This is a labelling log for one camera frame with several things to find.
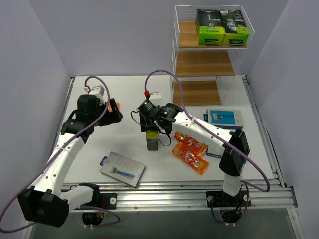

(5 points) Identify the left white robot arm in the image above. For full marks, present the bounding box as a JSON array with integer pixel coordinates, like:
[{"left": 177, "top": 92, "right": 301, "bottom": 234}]
[{"left": 17, "top": 94, "right": 123, "bottom": 227}]

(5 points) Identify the tall green black razor box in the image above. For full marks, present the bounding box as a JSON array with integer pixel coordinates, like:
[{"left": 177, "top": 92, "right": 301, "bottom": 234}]
[{"left": 220, "top": 9, "right": 250, "bottom": 46}]

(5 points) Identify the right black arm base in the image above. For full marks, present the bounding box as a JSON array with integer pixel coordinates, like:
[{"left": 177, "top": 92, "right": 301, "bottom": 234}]
[{"left": 205, "top": 190, "right": 251, "bottom": 208}]

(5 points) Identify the white wire wooden shelf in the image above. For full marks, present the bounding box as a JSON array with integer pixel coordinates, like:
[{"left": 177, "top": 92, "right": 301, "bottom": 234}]
[{"left": 170, "top": 5, "right": 255, "bottom": 106}]

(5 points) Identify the black green razor pack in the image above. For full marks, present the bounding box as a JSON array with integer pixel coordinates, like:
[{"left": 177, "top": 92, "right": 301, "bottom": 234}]
[{"left": 195, "top": 9, "right": 225, "bottom": 45}]

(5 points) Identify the orange razor bag far left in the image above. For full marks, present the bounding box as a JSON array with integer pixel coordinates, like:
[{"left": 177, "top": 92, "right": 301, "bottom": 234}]
[{"left": 108, "top": 102, "right": 120, "bottom": 112}]

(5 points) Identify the orange razor bag lower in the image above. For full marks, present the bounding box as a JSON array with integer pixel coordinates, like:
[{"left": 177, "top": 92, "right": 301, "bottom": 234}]
[{"left": 172, "top": 143, "right": 209, "bottom": 175}]

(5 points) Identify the orange razor bag upper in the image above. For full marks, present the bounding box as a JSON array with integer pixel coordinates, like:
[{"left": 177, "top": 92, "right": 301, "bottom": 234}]
[{"left": 174, "top": 132, "right": 208, "bottom": 157}]

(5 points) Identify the small black green razor box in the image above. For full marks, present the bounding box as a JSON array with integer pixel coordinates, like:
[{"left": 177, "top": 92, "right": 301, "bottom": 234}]
[{"left": 146, "top": 130, "right": 159, "bottom": 151}]

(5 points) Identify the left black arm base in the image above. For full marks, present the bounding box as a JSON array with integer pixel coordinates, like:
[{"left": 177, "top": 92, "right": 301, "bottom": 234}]
[{"left": 99, "top": 193, "right": 117, "bottom": 210}]

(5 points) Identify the orange razor bag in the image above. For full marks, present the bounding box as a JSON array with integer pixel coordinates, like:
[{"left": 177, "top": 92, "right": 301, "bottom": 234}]
[
  {"left": 108, "top": 102, "right": 120, "bottom": 112},
  {"left": 174, "top": 132, "right": 208, "bottom": 157},
  {"left": 172, "top": 143, "right": 209, "bottom": 175}
]

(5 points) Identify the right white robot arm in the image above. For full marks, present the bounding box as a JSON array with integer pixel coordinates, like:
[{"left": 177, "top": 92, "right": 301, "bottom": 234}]
[{"left": 137, "top": 99, "right": 250, "bottom": 206}]

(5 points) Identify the blue white razor box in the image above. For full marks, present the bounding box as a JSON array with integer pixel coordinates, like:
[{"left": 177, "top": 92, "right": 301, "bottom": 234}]
[{"left": 203, "top": 109, "right": 244, "bottom": 130}]

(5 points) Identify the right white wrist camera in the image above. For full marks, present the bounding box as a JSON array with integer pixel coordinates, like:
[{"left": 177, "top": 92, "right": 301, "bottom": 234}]
[{"left": 142, "top": 91, "right": 162, "bottom": 109}]

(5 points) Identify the grey box blue razor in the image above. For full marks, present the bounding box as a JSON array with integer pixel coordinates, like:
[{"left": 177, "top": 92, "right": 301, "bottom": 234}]
[
  {"left": 206, "top": 144, "right": 224, "bottom": 159},
  {"left": 100, "top": 152, "right": 146, "bottom": 188}
]

